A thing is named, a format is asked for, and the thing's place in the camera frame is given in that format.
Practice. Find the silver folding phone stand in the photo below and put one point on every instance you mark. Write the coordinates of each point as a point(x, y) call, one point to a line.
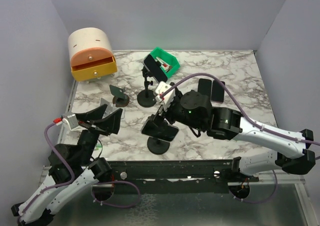
point(110, 107)

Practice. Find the green marker left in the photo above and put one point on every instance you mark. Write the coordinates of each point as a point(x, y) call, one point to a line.
point(99, 145)

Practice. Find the black phone on tall stand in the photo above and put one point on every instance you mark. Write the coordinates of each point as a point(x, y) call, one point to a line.
point(155, 70)

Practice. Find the black front rail bar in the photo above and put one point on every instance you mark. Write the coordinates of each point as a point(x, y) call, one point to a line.
point(165, 177)

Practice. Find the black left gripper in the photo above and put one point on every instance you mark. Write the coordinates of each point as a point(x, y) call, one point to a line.
point(110, 124)

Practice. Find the pink-edged black phone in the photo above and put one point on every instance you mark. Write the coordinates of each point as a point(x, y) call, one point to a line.
point(217, 92)

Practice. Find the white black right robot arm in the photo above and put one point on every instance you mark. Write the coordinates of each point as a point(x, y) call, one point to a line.
point(287, 151)

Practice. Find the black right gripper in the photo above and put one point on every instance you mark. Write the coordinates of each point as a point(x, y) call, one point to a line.
point(157, 119)

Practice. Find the brown round-base phone stand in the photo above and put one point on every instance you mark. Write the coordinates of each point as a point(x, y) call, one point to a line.
point(120, 98)

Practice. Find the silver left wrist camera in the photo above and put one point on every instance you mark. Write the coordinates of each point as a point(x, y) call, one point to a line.
point(69, 121)

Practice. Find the items inside green bin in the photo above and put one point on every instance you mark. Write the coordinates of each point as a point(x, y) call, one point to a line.
point(164, 65)

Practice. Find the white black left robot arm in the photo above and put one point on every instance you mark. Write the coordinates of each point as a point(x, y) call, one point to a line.
point(72, 168)

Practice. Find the silver-edged phone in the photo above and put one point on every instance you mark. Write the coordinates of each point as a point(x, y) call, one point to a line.
point(162, 130)

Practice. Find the beige orange drawer box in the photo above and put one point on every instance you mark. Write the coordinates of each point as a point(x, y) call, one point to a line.
point(90, 55)

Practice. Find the green plastic bin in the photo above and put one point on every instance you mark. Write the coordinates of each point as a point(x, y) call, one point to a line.
point(167, 57)

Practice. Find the black tall phone stand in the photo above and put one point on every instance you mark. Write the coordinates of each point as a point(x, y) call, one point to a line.
point(146, 97)

